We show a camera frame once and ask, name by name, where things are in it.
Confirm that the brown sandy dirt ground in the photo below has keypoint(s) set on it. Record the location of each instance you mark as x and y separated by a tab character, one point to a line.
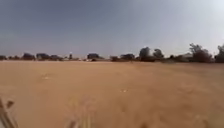
113	96

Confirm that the row of trees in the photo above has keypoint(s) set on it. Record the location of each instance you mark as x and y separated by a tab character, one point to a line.
146	55

